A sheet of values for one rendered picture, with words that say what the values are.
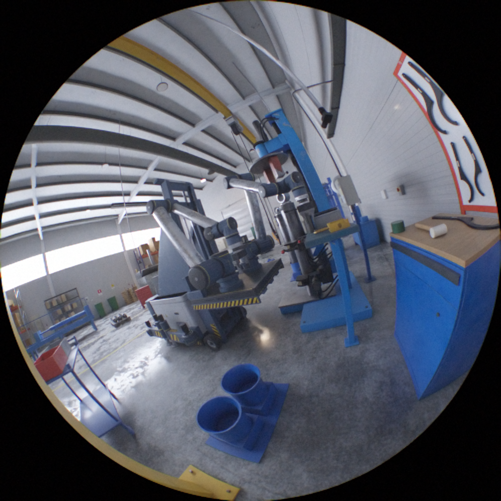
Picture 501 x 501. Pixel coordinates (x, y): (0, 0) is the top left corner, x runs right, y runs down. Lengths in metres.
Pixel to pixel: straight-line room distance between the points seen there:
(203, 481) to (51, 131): 6.33
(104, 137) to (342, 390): 6.71
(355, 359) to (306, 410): 0.58
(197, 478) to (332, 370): 1.34
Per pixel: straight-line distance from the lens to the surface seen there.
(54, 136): 5.73
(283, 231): 3.48
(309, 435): 1.28
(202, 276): 1.22
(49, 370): 1.73
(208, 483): 1.41
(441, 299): 0.89
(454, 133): 1.99
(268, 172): 2.47
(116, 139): 5.98
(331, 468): 1.23
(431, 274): 0.92
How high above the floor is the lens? 1.23
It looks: 4 degrees down
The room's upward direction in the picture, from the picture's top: 21 degrees counter-clockwise
